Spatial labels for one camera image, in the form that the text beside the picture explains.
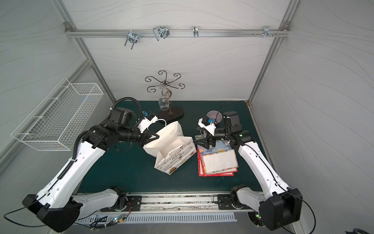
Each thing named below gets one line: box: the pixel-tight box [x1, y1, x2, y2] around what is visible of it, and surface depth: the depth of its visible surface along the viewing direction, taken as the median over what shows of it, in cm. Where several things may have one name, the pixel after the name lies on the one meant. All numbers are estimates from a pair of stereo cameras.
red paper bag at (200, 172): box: [196, 147, 235, 177], surface depth 85 cm
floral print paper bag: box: [197, 139, 239, 175], surface depth 86 cm
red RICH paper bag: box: [201, 155, 239, 177], surface depth 85 cm
